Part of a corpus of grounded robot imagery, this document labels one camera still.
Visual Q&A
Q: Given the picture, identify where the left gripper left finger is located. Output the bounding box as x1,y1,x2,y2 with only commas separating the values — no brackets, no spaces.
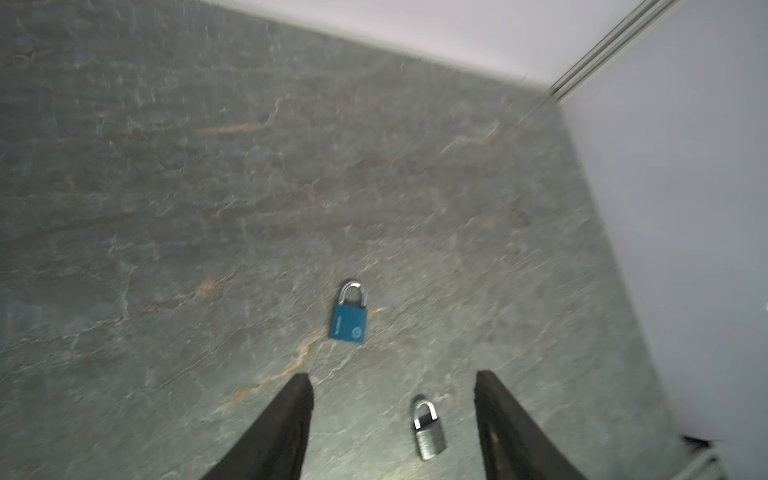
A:
204,373,314,480

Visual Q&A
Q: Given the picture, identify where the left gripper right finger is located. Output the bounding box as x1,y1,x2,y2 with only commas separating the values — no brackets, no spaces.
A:
474,370,584,480

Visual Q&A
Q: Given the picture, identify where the blue padlock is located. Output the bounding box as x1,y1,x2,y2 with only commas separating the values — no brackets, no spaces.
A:
329,280,368,344

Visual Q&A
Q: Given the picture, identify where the grey padlock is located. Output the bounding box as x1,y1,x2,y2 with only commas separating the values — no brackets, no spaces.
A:
411,395,447,461

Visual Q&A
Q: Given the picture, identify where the aluminium front rail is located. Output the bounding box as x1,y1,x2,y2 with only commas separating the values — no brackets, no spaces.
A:
672,447,727,480

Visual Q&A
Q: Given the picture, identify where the aluminium frame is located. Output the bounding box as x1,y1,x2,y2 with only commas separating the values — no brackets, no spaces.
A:
550,0,682,104

